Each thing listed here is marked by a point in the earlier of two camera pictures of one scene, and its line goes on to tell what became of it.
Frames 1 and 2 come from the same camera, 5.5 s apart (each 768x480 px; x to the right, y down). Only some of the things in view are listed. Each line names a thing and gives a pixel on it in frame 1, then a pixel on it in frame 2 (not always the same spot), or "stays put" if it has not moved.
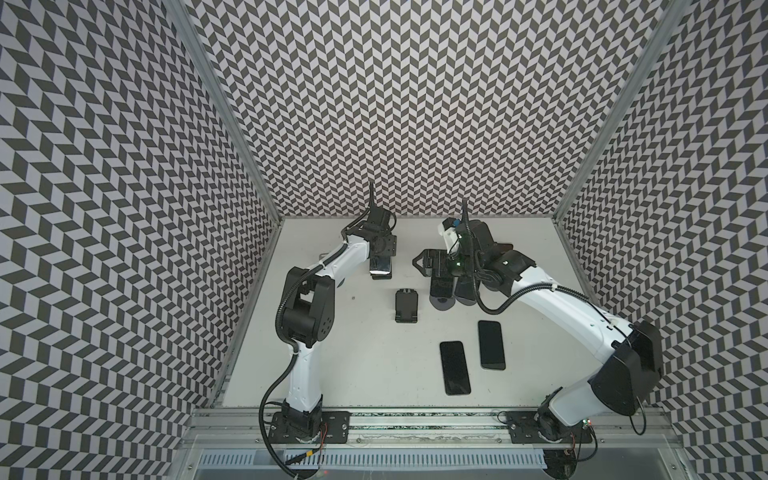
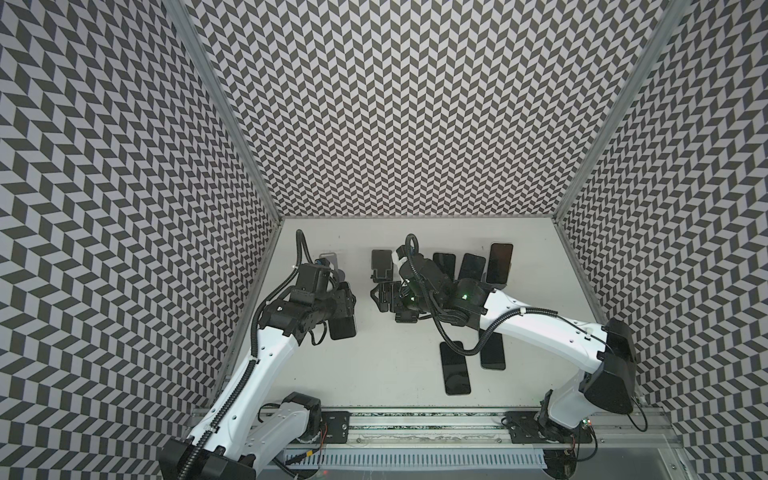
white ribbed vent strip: [381, 460] stays put
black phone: [491, 342] stays put
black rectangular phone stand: [380, 273] stays put
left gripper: [392, 245] to [343, 301]
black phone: [380, 267] to [341, 327]
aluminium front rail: [428, 429] stays put
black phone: [455, 368] stays put
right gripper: [450, 278] to [390, 288]
